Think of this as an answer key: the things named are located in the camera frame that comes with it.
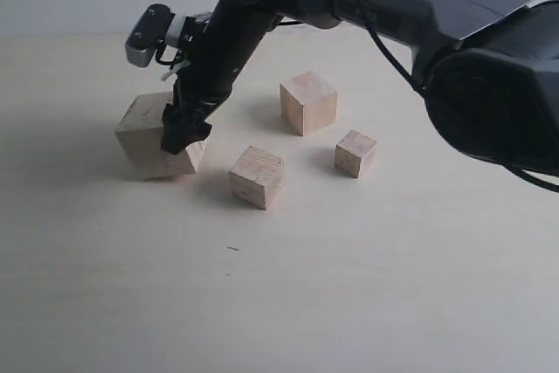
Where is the second largest wooden cube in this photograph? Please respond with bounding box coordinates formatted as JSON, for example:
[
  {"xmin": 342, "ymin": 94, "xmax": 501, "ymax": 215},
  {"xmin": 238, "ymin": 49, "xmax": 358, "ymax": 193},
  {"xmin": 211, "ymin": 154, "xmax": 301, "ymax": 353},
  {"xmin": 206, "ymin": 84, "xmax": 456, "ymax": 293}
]
[{"xmin": 279, "ymin": 71, "xmax": 339, "ymax": 136}]

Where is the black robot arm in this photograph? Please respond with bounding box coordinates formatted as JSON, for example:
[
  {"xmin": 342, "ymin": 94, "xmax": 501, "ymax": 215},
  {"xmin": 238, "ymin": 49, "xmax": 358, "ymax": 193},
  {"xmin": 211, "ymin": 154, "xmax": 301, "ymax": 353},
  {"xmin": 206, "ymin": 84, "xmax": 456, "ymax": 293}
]
[{"xmin": 162, "ymin": 0, "xmax": 558, "ymax": 175}]

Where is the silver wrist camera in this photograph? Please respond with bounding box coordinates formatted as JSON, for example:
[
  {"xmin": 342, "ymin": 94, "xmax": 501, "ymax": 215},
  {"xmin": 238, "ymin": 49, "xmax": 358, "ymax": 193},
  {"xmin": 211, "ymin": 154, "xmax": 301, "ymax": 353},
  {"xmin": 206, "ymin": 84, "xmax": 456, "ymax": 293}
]
[{"xmin": 125, "ymin": 3, "xmax": 175, "ymax": 68}]

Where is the smallest wooden cube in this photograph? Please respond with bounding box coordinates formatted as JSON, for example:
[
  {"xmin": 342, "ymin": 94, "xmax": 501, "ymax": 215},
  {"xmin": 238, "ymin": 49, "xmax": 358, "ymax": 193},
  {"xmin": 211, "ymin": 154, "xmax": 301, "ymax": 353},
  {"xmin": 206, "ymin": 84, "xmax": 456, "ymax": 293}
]
[{"xmin": 334, "ymin": 129, "xmax": 376, "ymax": 178}]

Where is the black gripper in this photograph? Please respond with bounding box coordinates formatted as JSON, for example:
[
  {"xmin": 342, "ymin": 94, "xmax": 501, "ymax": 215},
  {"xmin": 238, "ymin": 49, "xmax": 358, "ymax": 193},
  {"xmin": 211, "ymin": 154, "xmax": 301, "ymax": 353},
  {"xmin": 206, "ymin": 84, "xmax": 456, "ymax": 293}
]
[{"xmin": 161, "ymin": 0, "xmax": 282, "ymax": 155}]

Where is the third largest wooden cube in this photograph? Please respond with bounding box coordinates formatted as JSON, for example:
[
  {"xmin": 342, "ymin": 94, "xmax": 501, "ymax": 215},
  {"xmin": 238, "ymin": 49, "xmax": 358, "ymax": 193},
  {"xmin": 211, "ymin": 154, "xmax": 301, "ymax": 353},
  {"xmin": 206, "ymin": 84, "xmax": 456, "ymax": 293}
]
[{"xmin": 229, "ymin": 146, "xmax": 285, "ymax": 210}]

